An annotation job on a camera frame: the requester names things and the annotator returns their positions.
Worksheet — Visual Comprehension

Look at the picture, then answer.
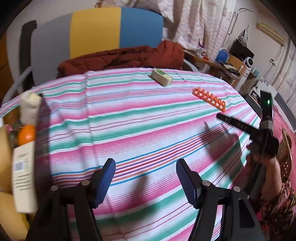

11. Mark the orange plastic rack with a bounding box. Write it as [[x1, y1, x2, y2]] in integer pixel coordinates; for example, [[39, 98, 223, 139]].
[[192, 87, 226, 113]]

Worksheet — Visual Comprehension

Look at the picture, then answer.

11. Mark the cream tall carton box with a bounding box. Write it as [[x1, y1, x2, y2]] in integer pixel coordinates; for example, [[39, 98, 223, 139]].
[[12, 141, 38, 214]]

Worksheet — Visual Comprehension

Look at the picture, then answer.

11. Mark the green yellow medicine box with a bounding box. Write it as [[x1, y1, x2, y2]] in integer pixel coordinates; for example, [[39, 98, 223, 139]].
[[151, 69, 173, 87]]

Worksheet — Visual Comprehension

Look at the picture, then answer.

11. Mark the orange mandarin fruit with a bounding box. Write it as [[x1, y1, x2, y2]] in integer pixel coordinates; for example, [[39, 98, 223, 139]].
[[18, 125, 36, 146]]

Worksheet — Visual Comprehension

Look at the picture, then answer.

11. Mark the cream sock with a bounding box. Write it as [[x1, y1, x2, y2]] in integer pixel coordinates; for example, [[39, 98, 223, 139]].
[[20, 90, 42, 126]]

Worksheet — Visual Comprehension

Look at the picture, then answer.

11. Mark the floral sleeve forearm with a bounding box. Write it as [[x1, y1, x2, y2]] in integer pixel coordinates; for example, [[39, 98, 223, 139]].
[[260, 178, 295, 240]]

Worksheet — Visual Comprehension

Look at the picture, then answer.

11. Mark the person right hand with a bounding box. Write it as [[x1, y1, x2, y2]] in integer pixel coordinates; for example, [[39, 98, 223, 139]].
[[245, 142, 282, 201]]

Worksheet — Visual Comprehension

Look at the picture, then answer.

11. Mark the gold tin tray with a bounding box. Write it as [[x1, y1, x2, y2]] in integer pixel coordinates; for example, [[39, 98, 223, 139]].
[[1, 120, 35, 240]]

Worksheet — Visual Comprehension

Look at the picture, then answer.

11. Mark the wooden side desk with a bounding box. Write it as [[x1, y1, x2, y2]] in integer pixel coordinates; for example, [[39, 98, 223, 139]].
[[184, 49, 256, 89]]

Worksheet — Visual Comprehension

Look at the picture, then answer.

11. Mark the blue kettle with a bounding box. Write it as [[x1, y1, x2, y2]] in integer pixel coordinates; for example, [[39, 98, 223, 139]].
[[215, 48, 229, 63]]

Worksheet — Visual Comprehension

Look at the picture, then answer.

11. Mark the white mug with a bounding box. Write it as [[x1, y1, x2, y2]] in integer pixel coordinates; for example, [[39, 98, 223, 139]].
[[196, 45, 207, 58]]

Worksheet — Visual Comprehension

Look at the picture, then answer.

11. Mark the dark red puffer jacket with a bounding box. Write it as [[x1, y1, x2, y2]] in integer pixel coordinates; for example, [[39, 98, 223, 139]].
[[57, 40, 184, 77]]

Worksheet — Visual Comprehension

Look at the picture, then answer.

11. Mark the pink curtain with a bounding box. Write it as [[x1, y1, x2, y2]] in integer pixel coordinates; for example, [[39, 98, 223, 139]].
[[95, 0, 236, 58]]

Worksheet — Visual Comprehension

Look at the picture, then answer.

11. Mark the striped pink tablecloth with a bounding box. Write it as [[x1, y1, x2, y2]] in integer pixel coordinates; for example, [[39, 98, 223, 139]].
[[0, 67, 262, 241]]

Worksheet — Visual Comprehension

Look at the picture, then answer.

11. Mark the wooden wardrobe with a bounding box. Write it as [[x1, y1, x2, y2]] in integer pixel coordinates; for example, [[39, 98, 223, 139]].
[[0, 34, 14, 102]]

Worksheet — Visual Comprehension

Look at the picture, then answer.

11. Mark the grey yellow blue chair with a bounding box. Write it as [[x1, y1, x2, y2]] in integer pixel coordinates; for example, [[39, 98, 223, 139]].
[[2, 6, 200, 105]]

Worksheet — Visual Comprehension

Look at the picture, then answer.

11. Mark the wall air conditioner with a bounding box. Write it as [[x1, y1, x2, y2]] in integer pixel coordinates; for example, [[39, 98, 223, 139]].
[[256, 23, 285, 46]]

